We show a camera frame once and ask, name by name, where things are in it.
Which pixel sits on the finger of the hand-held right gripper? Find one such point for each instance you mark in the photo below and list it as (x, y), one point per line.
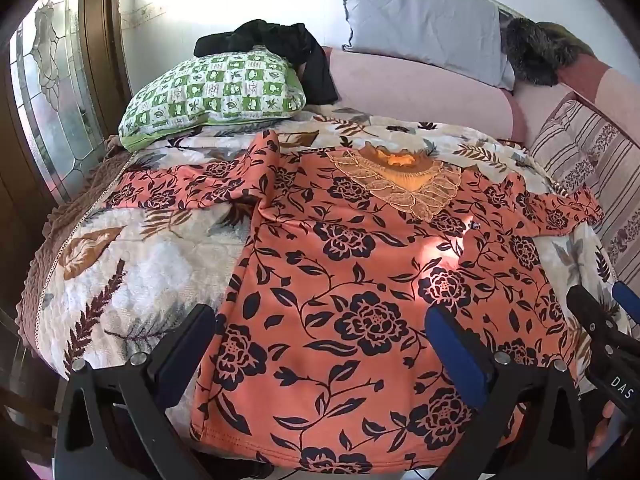
(590, 307)
(627, 297)

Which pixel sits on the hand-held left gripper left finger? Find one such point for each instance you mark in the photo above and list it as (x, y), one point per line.
(194, 341)

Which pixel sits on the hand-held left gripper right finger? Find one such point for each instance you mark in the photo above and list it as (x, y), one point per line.
(456, 357)

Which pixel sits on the orange floral shirt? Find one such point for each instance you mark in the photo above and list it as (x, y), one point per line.
(350, 270)

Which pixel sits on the person's right hand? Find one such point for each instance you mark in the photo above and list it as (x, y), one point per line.
(602, 427)

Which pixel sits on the leaf print fleece blanket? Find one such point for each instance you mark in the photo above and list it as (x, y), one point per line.
(150, 265)

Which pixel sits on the striped pink pillow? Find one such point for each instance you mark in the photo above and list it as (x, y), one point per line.
(585, 150)

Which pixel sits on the pink sofa backrest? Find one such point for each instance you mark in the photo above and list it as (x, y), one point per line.
(607, 87)

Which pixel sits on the green checkered pillow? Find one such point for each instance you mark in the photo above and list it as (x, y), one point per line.
(215, 90)

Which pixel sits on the pink bolster cushion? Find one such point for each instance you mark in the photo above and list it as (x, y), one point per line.
(415, 92)

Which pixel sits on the stained glass window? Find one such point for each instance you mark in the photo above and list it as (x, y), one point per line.
(52, 90)

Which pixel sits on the black garment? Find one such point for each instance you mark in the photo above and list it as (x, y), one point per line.
(280, 40)

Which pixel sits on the grey pillow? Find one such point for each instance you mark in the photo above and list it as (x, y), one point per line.
(425, 15)

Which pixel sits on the brown wooden window frame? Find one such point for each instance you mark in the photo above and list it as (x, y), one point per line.
(102, 45)

